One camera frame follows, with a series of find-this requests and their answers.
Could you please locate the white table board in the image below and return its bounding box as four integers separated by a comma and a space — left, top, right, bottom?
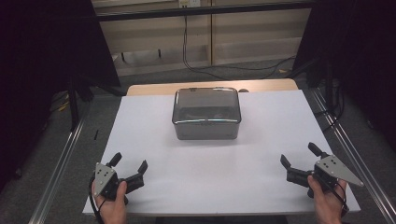
82, 90, 361, 217

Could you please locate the person's left hand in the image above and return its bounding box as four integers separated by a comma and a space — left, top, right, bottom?
92, 180, 129, 224

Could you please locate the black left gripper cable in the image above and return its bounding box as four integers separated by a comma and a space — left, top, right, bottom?
88, 176, 106, 224

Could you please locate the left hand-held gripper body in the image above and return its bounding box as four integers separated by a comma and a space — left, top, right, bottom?
93, 161, 129, 201

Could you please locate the clear grey box lid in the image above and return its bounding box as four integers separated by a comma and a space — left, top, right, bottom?
172, 87, 243, 125

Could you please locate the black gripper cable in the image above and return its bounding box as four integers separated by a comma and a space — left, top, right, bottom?
314, 174, 350, 218
88, 176, 106, 224

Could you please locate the white wall socket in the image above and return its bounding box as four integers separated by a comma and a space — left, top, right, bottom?
178, 0, 202, 9

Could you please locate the black stand with cables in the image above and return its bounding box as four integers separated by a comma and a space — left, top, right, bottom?
313, 59, 345, 133

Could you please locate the wooden table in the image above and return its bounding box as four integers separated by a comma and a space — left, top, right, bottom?
126, 77, 299, 97

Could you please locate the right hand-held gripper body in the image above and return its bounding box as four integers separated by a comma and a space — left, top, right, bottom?
310, 154, 365, 191

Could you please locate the black floor cable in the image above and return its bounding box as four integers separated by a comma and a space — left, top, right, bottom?
181, 15, 297, 80

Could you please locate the black curtain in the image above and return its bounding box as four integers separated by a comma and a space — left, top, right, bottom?
291, 0, 396, 151
0, 0, 122, 191

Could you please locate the clear grey storage box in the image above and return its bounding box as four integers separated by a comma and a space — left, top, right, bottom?
172, 87, 242, 141

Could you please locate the aluminium rail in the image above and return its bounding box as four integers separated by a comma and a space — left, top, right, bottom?
307, 88, 396, 224
28, 102, 92, 224

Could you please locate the black horizontal bar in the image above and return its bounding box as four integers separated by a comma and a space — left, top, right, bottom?
95, 1, 316, 22

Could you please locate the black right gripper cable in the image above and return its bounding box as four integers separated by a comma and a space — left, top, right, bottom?
314, 174, 350, 218

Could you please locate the black stand pole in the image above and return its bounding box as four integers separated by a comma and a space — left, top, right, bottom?
67, 77, 80, 133

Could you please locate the person's right hand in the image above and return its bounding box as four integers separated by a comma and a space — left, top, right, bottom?
306, 175, 347, 224

